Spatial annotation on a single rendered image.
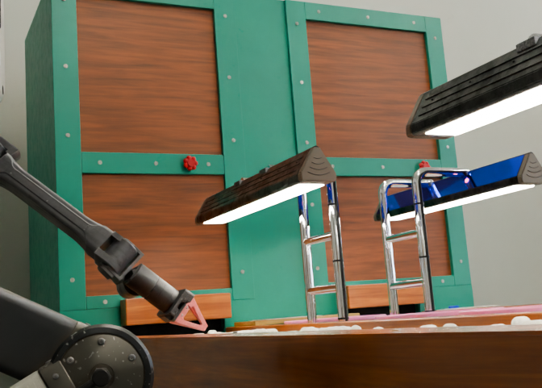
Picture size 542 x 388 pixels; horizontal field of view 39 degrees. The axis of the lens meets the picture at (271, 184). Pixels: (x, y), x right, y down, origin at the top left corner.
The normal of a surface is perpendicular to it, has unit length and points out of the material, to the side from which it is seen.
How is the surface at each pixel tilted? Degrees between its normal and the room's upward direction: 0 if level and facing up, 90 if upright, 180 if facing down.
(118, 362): 89
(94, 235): 70
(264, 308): 90
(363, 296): 90
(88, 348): 89
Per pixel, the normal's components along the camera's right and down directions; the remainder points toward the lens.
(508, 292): 0.36, -0.18
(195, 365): -0.90, 0.00
